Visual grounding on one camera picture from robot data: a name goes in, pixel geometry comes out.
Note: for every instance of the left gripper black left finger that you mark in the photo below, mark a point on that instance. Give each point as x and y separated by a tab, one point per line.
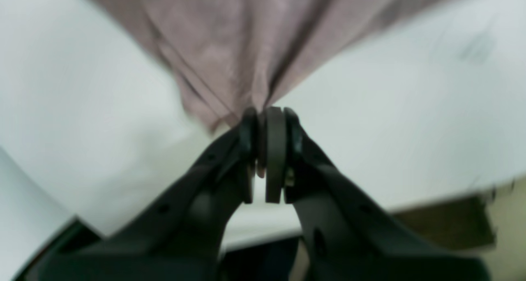
175	238

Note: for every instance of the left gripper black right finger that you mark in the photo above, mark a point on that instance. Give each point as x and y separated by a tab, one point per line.
348	236

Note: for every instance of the mauve t-shirt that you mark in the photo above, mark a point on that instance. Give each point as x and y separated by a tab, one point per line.
228	55

